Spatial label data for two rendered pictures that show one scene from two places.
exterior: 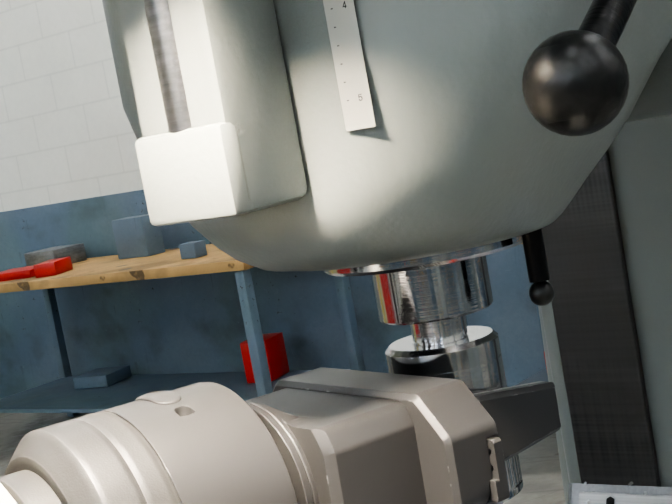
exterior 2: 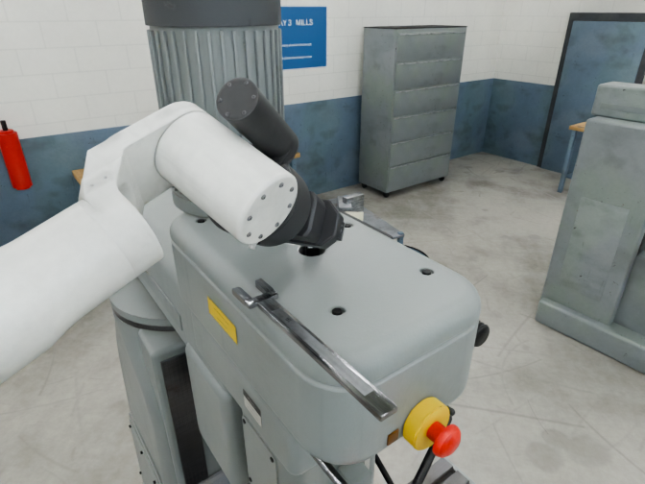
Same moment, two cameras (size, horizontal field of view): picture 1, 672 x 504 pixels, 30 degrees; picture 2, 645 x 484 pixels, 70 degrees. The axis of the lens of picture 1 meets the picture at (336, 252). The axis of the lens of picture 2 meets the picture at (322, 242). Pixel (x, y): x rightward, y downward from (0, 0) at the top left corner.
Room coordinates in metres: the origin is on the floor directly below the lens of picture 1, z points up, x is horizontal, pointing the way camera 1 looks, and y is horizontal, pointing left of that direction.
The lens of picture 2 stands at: (0.34, 0.50, 2.19)
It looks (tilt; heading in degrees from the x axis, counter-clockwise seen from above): 27 degrees down; 286
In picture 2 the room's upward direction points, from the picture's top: straight up
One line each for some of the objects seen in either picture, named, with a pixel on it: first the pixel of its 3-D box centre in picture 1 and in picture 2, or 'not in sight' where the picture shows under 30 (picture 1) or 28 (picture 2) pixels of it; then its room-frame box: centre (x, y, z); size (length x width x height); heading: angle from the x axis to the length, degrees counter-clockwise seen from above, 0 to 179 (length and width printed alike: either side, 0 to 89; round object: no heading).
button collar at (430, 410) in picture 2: not in sight; (426, 423); (0.33, 0.11, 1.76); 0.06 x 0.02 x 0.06; 52
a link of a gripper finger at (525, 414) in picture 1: (505, 425); not in sight; (0.48, -0.05, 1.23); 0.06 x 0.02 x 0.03; 126
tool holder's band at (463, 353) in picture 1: (442, 349); not in sight; (0.51, -0.04, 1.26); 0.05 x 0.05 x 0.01
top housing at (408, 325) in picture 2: not in sight; (306, 293); (0.52, -0.05, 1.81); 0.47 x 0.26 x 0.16; 142
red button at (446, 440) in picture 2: not in sight; (441, 437); (0.31, 0.12, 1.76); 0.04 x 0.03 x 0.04; 52
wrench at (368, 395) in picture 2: not in sight; (304, 337); (0.46, 0.15, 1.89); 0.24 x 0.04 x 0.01; 142
